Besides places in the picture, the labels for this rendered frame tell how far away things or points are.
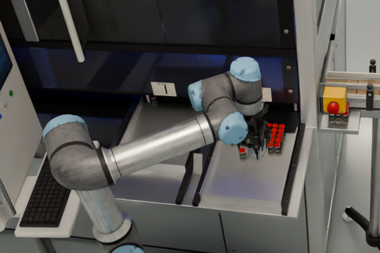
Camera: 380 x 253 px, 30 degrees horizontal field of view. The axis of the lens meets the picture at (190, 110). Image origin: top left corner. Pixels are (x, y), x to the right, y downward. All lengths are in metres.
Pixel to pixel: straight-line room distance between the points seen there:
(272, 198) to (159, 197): 0.37
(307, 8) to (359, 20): 2.36
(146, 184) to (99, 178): 0.68
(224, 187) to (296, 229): 0.66
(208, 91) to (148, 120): 0.82
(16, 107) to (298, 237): 1.23
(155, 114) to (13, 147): 0.52
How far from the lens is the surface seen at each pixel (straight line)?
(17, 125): 2.58
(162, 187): 2.35
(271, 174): 2.32
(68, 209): 2.48
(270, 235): 2.96
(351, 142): 3.68
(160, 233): 3.13
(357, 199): 3.42
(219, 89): 1.80
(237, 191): 2.29
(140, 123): 2.59
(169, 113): 2.60
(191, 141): 1.72
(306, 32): 2.22
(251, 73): 1.82
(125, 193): 2.36
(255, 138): 1.94
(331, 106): 2.36
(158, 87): 2.50
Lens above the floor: 2.57
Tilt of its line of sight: 40 degrees down
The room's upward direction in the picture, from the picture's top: 11 degrees counter-clockwise
